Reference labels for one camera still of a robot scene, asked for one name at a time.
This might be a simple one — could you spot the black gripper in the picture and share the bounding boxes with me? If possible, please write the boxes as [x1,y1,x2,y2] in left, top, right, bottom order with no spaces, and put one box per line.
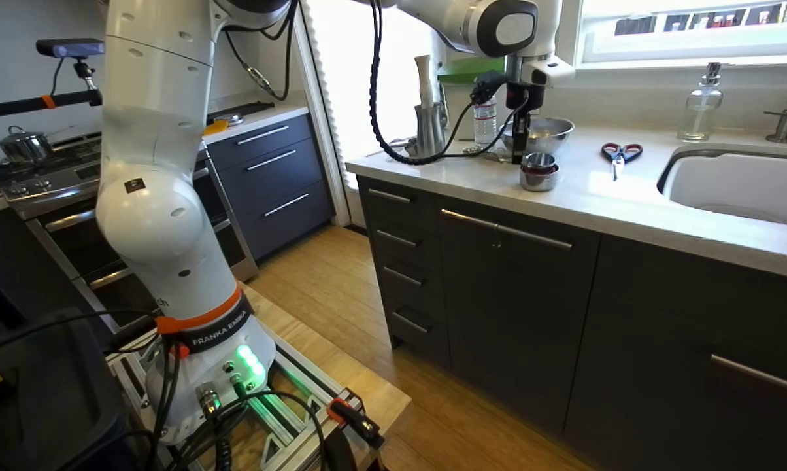
[505,76,548,168]

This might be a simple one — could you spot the silver measuring spoon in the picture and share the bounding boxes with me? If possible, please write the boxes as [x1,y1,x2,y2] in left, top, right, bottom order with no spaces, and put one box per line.
[524,146,558,171]

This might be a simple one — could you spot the small steel cup red inside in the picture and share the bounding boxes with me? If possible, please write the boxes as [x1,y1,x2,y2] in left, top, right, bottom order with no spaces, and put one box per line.
[518,149,562,197]

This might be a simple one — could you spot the tall silver steel cup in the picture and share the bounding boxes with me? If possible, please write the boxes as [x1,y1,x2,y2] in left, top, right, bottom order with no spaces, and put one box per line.
[412,99,451,166]

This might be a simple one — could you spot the steel mixing bowl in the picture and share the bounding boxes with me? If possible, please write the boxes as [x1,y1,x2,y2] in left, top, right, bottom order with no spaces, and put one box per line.
[530,115,578,158]

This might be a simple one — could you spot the clear plastic water bottle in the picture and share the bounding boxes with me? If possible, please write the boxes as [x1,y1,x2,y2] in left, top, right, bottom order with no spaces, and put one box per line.
[469,99,498,149]

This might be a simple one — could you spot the white container with green lid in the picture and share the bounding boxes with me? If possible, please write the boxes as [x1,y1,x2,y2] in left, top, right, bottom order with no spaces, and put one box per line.
[435,55,509,120]

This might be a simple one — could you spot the dark drawer cabinet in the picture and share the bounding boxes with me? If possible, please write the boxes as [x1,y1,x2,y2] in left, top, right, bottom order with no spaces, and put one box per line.
[354,175,445,362]

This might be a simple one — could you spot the clear glass soap dispenser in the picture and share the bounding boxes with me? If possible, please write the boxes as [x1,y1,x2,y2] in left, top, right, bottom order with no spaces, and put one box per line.
[677,61,727,146]

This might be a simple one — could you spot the white undermount sink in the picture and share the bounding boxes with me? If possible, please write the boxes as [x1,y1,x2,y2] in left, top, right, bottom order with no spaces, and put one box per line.
[652,142,787,233]

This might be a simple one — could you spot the row of small photos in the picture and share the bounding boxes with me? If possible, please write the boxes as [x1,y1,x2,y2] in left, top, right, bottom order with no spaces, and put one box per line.
[612,0,787,40]

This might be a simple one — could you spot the blue drawer cabinet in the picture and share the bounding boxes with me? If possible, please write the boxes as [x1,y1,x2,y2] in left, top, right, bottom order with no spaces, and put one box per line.
[200,113,336,264]

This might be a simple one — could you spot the steel faucet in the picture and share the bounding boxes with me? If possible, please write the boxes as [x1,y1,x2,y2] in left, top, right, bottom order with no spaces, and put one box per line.
[764,107,787,146]

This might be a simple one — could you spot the wooden platform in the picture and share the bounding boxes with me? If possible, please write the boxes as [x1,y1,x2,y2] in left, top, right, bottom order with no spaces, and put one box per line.
[242,286,412,471]

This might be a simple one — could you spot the dark sink cabinet door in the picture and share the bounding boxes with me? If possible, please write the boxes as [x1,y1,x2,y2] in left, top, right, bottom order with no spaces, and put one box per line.
[564,233,787,471]

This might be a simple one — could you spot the red black connector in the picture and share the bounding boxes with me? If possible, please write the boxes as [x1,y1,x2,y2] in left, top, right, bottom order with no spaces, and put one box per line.
[324,393,386,454]

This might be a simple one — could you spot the steel stove range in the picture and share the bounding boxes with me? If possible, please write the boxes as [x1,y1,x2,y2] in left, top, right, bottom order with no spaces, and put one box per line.
[0,129,260,346]

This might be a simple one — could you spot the black case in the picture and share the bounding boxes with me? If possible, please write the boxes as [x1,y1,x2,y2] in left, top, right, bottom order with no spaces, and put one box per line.
[0,208,146,471]

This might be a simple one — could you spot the scissors with grey handles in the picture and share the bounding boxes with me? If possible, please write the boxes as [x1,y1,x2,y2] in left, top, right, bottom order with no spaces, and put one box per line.
[598,142,646,184]

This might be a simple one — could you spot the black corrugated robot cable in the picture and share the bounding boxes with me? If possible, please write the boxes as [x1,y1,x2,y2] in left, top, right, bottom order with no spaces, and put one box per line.
[366,0,522,168]

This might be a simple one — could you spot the window with white frame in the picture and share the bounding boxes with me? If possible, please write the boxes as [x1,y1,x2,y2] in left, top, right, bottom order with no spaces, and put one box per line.
[552,0,787,89]

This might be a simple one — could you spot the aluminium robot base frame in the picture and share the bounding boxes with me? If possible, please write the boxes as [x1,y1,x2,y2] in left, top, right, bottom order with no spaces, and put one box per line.
[102,327,386,471]

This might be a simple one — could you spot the black stereo camera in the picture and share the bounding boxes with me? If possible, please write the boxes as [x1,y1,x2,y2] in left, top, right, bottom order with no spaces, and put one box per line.
[34,36,110,62]

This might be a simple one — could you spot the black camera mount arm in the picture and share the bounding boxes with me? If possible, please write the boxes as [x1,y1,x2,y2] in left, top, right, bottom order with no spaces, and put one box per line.
[0,55,106,137]

